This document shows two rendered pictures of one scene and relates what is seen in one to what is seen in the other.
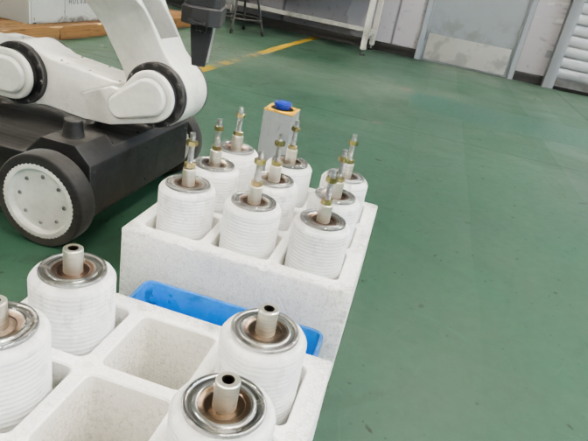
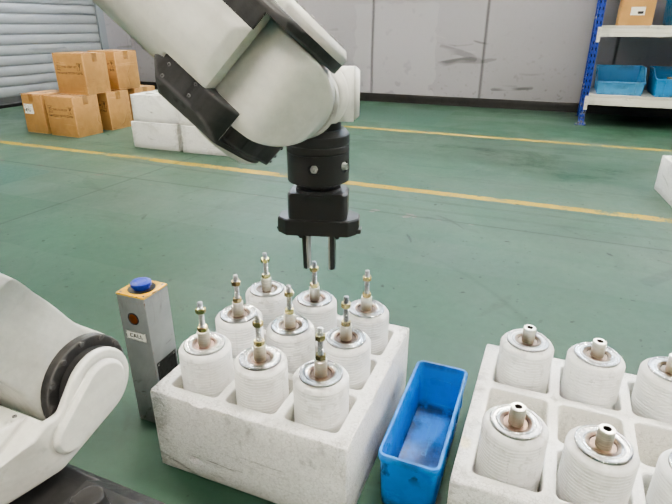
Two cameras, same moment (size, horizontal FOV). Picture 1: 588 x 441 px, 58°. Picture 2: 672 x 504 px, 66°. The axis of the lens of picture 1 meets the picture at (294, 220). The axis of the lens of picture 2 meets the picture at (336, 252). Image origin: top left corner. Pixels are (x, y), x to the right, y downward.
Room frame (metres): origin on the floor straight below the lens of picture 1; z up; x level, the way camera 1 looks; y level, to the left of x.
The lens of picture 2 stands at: (0.65, 0.89, 0.79)
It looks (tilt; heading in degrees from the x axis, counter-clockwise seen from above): 24 degrees down; 282
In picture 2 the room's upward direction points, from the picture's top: straight up
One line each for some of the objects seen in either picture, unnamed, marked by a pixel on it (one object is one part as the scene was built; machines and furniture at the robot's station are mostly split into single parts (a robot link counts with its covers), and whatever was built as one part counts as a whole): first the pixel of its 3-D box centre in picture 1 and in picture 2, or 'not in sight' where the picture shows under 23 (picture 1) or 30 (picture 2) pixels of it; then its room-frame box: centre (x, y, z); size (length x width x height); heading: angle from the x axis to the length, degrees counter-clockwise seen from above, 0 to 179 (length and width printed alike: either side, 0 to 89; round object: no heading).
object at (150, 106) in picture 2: not in sight; (172, 105); (2.59, -2.57, 0.27); 0.39 x 0.39 x 0.18; 82
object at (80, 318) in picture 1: (73, 332); (507, 467); (0.51, 0.24, 0.16); 0.10 x 0.10 x 0.18
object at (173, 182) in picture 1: (188, 184); (320, 373); (0.83, 0.19, 0.25); 0.08 x 0.08 x 0.01
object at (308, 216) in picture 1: (322, 220); (366, 308); (0.79, -0.05, 0.25); 0.08 x 0.08 x 0.01
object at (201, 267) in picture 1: (261, 255); (292, 391); (0.92, 0.05, 0.09); 0.39 x 0.39 x 0.18; 80
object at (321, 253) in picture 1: (311, 268); (365, 345); (0.79, -0.05, 0.16); 0.10 x 0.10 x 0.18
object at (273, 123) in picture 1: (271, 171); (152, 354); (1.22, 0.08, 0.16); 0.07 x 0.07 x 0.31; 80
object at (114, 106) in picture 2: not in sight; (106, 108); (3.48, -3.06, 0.15); 0.30 x 0.24 x 0.30; 170
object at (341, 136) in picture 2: not in sight; (312, 108); (0.84, 0.18, 0.69); 0.11 x 0.11 x 0.11; 10
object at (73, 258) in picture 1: (73, 260); (517, 415); (0.51, 0.24, 0.26); 0.02 x 0.02 x 0.03
